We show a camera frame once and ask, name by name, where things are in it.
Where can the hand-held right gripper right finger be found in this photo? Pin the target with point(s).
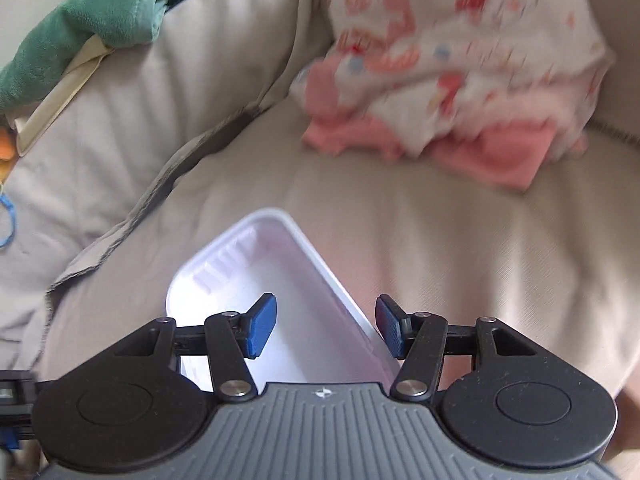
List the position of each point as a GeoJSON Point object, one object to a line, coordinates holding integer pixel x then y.
{"type": "Point", "coordinates": [390, 325]}

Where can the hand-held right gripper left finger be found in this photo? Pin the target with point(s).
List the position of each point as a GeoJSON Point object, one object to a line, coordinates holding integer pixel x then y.
{"type": "Point", "coordinates": [262, 325]}

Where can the white rectangular tray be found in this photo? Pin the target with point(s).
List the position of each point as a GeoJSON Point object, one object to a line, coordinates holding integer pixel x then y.
{"type": "Point", "coordinates": [300, 285]}

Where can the grey frayed-edge blanket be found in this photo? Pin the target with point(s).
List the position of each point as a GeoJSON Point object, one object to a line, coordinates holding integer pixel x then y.
{"type": "Point", "coordinates": [450, 260]}

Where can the plain pink cloth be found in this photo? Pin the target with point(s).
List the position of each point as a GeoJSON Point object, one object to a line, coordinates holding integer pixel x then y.
{"type": "Point", "coordinates": [490, 157]}

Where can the grey pillow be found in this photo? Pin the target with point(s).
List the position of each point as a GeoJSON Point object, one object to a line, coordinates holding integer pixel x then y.
{"type": "Point", "coordinates": [125, 135]}

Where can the orange object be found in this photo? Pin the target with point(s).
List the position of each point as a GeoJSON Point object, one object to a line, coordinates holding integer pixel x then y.
{"type": "Point", "coordinates": [5, 145]}

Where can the cream cloth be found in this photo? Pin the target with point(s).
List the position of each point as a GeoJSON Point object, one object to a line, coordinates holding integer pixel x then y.
{"type": "Point", "coordinates": [60, 95]}

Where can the white pink floral cloth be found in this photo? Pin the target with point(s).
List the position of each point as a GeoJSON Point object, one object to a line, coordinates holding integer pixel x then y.
{"type": "Point", "coordinates": [450, 35]}

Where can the beige sofa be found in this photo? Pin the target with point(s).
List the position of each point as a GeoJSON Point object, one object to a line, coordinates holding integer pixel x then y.
{"type": "Point", "coordinates": [620, 100]}

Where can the green towel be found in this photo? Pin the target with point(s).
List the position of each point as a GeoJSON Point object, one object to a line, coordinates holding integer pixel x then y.
{"type": "Point", "coordinates": [90, 15]}

